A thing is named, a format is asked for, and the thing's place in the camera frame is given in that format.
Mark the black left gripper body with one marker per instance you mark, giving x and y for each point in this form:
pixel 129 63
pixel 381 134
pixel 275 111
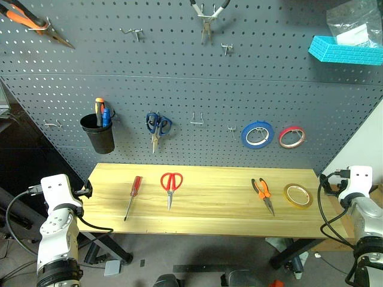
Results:
pixel 80 191

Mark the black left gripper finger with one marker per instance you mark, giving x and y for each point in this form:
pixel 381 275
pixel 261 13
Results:
pixel 89 188

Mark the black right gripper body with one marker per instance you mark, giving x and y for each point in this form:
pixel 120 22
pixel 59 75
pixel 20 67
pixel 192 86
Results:
pixel 332 189

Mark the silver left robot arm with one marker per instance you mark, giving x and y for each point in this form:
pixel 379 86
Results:
pixel 57 236

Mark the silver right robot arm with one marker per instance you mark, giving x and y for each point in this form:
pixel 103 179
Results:
pixel 369 227

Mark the grey metal pegboard wall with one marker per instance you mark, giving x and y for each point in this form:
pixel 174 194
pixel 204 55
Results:
pixel 191 83

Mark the yellow tape roll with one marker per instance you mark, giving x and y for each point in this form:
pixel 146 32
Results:
pixel 288 195

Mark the black plastic cup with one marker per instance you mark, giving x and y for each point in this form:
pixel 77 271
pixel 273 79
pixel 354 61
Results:
pixel 101 139

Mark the black table leg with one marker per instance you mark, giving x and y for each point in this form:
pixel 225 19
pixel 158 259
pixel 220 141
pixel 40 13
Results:
pixel 104 245
pixel 293 251

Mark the black side panel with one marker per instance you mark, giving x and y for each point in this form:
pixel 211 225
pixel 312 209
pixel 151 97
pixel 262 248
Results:
pixel 30 155

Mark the orange black needle-nose pliers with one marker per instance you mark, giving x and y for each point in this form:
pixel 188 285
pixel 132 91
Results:
pixel 263 192

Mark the red tape roll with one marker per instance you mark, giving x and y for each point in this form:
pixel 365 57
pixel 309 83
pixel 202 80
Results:
pixel 282 140

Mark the metal pegboard hook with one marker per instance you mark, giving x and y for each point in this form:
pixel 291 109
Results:
pixel 197 121
pixel 227 47
pixel 54 124
pixel 232 130
pixel 134 31

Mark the blue tape roll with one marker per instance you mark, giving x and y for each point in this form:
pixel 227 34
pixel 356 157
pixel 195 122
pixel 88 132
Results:
pixel 246 139

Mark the small orange object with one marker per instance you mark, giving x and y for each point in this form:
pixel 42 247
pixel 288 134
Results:
pixel 276 284

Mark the dark rounded shape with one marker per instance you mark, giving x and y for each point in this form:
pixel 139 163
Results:
pixel 166 281
pixel 239 278

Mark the cyan plastic bin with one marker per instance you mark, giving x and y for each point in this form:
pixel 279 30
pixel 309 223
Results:
pixel 347 53

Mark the black floor bar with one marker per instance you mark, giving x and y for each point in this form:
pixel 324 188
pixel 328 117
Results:
pixel 200 268

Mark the clear plastic bag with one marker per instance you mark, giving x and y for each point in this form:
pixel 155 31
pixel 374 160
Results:
pixel 368 18

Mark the large orange black pliers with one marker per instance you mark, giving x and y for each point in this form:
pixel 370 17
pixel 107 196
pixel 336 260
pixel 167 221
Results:
pixel 21 16

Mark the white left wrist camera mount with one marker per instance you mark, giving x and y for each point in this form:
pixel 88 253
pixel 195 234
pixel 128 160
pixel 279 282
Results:
pixel 57 188

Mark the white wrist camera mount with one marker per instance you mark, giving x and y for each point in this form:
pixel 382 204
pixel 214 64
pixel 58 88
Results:
pixel 57 188
pixel 359 182

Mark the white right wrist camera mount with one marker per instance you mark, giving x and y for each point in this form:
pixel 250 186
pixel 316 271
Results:
pixel 359 182

